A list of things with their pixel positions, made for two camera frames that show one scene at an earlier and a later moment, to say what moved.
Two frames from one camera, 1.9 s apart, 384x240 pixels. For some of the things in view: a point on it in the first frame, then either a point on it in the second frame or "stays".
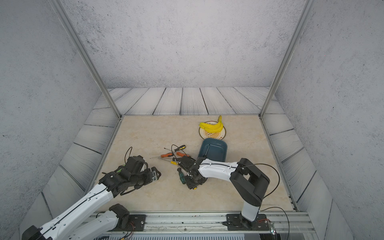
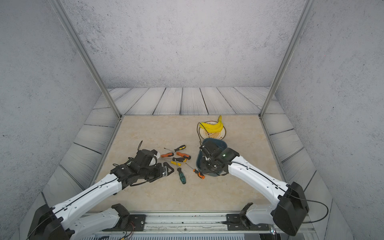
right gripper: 189,185 to 203,162
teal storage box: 214,148 stays
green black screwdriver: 181,176 stays
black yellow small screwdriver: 181,147 stays
